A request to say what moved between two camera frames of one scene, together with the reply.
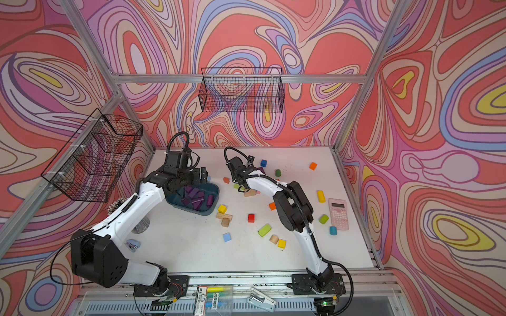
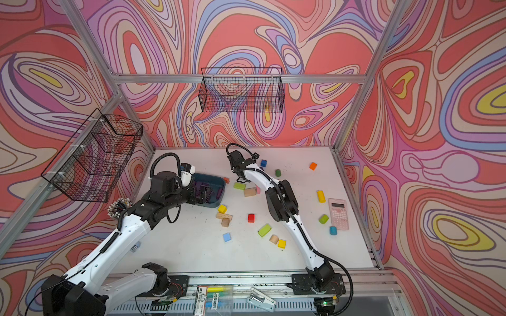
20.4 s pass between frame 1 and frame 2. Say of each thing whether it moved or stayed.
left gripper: moved
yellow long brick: stayed
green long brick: stayed
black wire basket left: stayed
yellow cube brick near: stayed
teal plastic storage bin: moved
